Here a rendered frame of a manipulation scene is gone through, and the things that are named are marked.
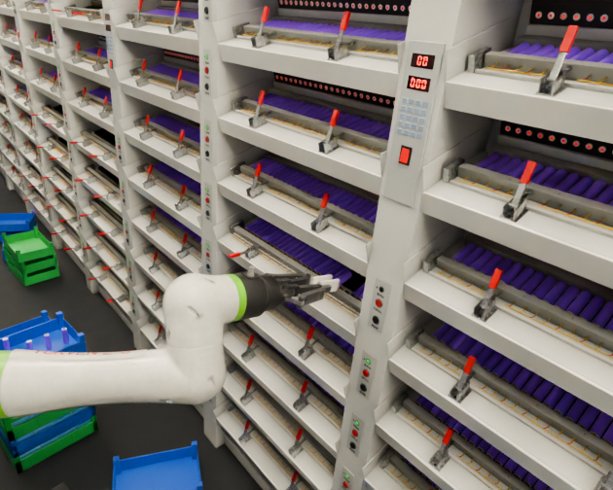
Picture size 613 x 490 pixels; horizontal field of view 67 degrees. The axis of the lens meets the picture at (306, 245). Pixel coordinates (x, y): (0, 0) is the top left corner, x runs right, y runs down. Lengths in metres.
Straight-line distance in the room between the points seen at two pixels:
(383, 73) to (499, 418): 0.67
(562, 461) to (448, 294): 0.33
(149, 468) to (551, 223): 1.67
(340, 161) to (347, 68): 0.18
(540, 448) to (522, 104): 0.58
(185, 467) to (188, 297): 1.26
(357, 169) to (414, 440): 0.62
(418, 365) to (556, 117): 0.56
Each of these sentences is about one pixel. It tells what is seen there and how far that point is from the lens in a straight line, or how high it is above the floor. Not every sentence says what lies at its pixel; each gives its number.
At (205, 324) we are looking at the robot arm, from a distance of 0.83.
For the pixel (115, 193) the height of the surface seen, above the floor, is 0.77.
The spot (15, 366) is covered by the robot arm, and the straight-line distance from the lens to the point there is 0.94.
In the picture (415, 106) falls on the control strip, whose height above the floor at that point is 1.46.
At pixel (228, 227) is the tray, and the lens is 1.49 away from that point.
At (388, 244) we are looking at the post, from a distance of 0.94.
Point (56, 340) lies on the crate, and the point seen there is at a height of 0.40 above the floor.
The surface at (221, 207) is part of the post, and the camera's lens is 1.45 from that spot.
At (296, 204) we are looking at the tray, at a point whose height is 1.15.
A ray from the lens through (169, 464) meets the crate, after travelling 2.03.
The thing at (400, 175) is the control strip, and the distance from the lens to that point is 0.88.
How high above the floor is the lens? 1.57
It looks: 25 degrees down
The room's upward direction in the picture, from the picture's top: 5 degrees clockwise
